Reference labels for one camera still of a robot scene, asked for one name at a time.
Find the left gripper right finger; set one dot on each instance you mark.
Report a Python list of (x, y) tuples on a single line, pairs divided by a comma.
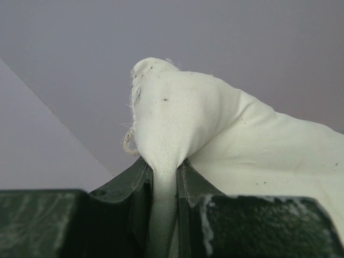
[(213, 224)]

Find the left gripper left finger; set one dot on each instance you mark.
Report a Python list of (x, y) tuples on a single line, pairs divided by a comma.
[(110, 221)]

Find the white pillow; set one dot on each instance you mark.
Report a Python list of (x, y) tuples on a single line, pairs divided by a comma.
[(238, 143)]

